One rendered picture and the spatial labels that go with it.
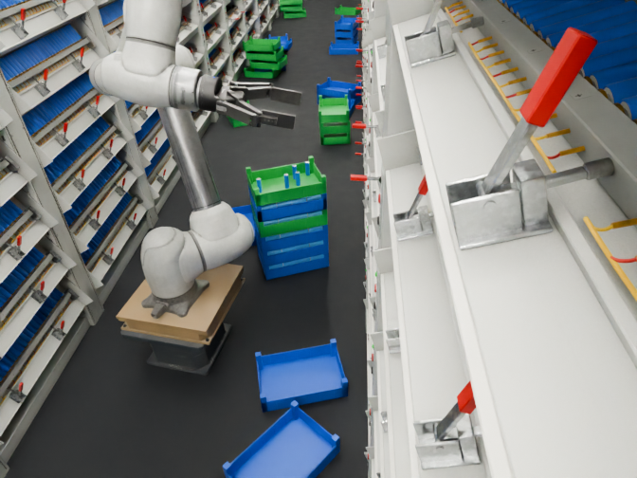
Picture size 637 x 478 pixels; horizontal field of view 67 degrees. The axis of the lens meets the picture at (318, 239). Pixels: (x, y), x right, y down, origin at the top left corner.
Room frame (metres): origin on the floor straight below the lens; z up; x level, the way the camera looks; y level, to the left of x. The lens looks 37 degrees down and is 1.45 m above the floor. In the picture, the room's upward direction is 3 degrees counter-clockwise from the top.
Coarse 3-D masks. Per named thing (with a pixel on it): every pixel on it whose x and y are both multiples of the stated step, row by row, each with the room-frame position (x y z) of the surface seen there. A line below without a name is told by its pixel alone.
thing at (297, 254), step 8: (256, 240) 1.83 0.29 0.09; (304, 248) 1.70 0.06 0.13; (312, 248) 1.71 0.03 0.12; (320, 248) 1.72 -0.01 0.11; (328, 248) 1.73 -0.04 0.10; (264, 256) 1.65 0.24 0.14; (272, 256) 1.66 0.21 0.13; (280, 256) 1.67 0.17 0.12; (288, 256) 1.68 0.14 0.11; (296, 256) 1.69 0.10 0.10; (304, 256) 1.70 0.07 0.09; (264, 264) 1.65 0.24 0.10; (272, 264) 1.66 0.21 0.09
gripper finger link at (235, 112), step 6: (216, 102) 0.98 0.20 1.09; (222, 102) 0.97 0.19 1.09; (228, 102) 0.98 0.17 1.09; (228, 108) 0.96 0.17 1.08; (234, 108) 0.96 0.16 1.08; (240, 108) 0.96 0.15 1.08; (222, 114) 0.97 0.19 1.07; (228, 114) 0.96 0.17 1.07; (234, 114) 0.96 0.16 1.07; (240, 114) 0.95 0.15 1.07; (246, 114) 0.94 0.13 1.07; (252, 114) 0.94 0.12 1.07; (240, 120) 0.95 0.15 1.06; (246, 120) 0.94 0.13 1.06; (252, 126) 0.93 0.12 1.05
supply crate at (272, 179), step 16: (256, 176) 1.85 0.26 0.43; (272, 176) 1.87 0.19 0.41; (288, 176) 1.88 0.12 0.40; (304, 176) 1.87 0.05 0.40; (320, 176) 1.73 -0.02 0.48; (256, 192) 1.65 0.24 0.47; (272, 192) 1.67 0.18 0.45; (288, 192) 1.69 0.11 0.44; (304, 192) 1.70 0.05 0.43; (320, 192) 1.72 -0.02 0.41
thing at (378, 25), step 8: (384, 16) 1.30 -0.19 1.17; (376, 24) 1.30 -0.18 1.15; (384, 24) 1.30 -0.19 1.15; (376, 32) 1.30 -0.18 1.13; (384, 32) 1.30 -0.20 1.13; (376, 40) 1.30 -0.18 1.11; (384, 40) 1.27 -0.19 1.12; (376, 48) 1.14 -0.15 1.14; (384, 48) 1.14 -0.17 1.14; (376, 56) 1.16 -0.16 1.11; (384, 56) 1.13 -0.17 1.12; (376, 64) 1.10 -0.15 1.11; (384, 64) 1.08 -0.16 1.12; (384, 72) 1.03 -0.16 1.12; (384, 80) 0.98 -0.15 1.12; (384, 88) 0.87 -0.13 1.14; (384, 96) 0.87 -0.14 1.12; (384, 104) 0.85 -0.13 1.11; (376, 112) 0.70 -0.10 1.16
